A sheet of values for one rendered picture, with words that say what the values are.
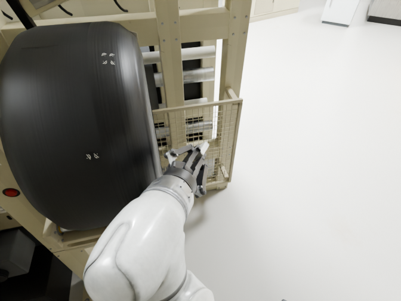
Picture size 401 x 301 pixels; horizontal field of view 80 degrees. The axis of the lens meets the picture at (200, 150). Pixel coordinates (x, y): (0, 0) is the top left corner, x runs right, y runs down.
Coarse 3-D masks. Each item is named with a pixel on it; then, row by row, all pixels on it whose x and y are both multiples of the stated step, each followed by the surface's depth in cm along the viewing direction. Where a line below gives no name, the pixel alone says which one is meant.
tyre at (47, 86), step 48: (48, 48) 51; (96, 48) 52; (0, 96) 48; (48, 96) 47; (96, 96) 49; (144, 96) 55; (48, 144) 47; (96, 144) 49; (144, 144) 54; (48, 192) 51; (96, 192) 53
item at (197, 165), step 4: (200, 160) 59; (204, 160) 60; (192, 164) 59; (196, 164) 57; (200, 164) 58; (192, 168) 56; (196, 168) 55; (192, 172) 53; (196, 172) 54; (196, 176) 53
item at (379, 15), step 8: (376, 0) 472; (384, 0) 467; (392, 0) 461; (400, 0) 456; (376, 8) 480; (384, 8) 474; (392, 8) 469; (400, 8) 463; (368, 16) 513; (376, 16) 488; (384, 16) 481; (392, 16) 476; (400, 16) 470; (392, 24) 486; (400, 24) 480
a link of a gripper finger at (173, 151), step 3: (183, 147) 55; (186, 147) 56; (189, 147) 58; (192, 147) 59; (171, 150) 51; (174, 150) 51; (177, 150) 52; (180, 150) 53; (183, 150) 55; (186, 150) 56; (165, 153) 52; (171, 153) 51; (174, 153) 51; (177, 153) 52; (180, 153) 53; (165, 156) 52
